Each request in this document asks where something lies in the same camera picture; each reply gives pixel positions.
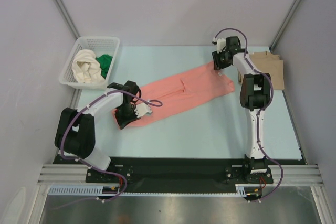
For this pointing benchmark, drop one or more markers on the left aluminium corner post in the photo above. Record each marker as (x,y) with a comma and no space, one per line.
(67,18)

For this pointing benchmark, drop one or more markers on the green t shirt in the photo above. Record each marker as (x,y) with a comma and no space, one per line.
(104,61)

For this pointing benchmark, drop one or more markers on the pink t shirt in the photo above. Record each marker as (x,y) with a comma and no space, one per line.
(183,91)

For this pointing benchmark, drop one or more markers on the folded beige t shirt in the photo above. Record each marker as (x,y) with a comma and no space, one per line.
(267,62)

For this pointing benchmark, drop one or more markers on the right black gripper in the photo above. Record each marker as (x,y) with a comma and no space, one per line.
(218,61)

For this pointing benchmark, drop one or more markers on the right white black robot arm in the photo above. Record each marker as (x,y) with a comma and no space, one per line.
(255,95)

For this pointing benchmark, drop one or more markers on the cream t shirt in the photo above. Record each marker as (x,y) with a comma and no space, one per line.
(85,67)

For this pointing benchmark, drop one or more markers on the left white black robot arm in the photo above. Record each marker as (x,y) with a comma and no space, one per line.
(76,133)

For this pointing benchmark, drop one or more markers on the aluminium corner post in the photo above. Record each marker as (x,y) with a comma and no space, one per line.
(284,25)
(67,18)

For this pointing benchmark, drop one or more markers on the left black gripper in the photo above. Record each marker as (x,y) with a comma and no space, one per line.
(123,123)

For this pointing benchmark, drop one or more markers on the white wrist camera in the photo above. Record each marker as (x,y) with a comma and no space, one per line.
(220,44)
(142,109)

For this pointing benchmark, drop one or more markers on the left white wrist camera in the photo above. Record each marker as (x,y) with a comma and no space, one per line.
(142,109)

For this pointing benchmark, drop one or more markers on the white slotted cable duct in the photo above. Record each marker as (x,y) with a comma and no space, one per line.
(75,190)

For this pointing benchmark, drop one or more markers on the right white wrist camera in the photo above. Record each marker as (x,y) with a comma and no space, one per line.
(220,44)

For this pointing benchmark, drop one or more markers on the aluminium frame rail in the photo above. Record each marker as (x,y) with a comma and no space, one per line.
(75,174)

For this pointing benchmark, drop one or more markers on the white perforated plastic basket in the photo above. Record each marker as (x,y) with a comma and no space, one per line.
(99,45)

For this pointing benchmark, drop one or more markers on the right aluminium corner post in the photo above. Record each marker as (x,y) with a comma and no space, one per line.
(284,25)

